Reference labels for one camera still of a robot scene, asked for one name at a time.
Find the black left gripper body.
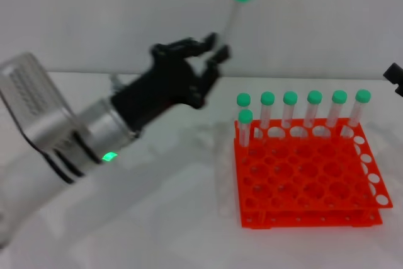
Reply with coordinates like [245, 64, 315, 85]
[111, 49, 219, 137]

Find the orange test tube rack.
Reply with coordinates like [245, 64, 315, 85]
[233, 117, 394, 229]

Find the silver left gripper mount screw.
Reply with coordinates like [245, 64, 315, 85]
[109, 74, 125, 91]

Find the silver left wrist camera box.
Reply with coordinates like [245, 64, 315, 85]
[0, 52, 86, 157]

